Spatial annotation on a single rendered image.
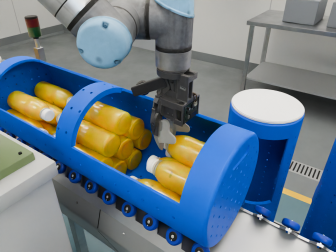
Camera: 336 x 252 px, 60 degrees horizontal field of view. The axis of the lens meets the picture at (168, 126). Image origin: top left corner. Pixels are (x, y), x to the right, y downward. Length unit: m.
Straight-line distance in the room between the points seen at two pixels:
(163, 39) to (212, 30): 3.87
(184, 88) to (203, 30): 3.92
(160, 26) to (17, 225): 0.53
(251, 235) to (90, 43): 0.63
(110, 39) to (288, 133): 0.86
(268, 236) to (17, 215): 0.61
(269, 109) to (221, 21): 3.26
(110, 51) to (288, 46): 3.75
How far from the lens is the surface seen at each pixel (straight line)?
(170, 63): 0.59
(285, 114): 1.17
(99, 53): 0.45
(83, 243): 1.83
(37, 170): 0.72
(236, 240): 0.83
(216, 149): 0.60
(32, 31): 1.70
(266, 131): 1.12
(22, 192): 0.71
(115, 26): 0.44
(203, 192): 0.58
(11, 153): 0.76
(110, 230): 0.92
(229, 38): 4.35
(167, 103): 0.63
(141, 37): 0.59
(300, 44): 4.08
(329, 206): 1.42
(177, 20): 0.57
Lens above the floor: 1.58
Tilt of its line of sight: 32 degrees down
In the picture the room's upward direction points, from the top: straight up
